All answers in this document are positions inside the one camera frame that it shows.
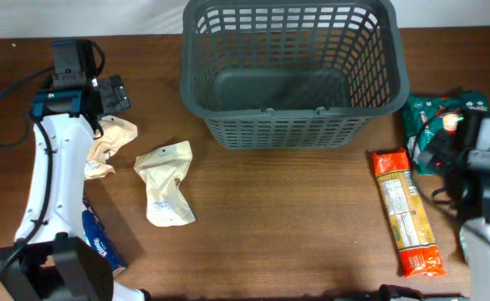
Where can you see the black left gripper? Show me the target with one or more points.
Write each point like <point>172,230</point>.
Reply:
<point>114,94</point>

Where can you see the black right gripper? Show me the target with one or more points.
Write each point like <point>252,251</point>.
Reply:
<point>431,149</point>

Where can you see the green Nescafe coffee bag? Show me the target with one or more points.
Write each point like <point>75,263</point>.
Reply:
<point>423,116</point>

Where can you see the orange spaghetti pasta pack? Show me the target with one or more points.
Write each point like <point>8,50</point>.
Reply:
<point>406,214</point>

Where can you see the grey plastic laundry basket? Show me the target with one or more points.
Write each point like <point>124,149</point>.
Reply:
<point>291,74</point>

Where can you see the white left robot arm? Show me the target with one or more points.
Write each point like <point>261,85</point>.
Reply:
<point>49,258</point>

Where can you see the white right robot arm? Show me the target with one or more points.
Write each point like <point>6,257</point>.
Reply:
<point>452,174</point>

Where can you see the crumpled brown paper pouch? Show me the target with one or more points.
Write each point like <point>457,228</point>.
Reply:
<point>117,133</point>

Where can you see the beige paper pouch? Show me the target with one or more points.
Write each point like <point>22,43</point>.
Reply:
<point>162,170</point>

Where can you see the Kleenex tissue multipack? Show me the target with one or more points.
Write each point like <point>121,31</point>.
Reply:
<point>97,237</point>

